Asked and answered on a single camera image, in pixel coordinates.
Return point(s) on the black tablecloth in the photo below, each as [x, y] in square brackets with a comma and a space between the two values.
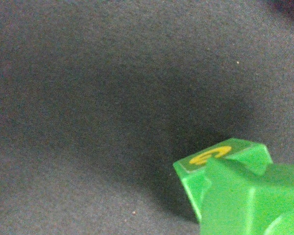
[98, 98]

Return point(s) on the green block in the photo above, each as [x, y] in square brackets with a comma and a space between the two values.
[191, 169]
[241, 202]

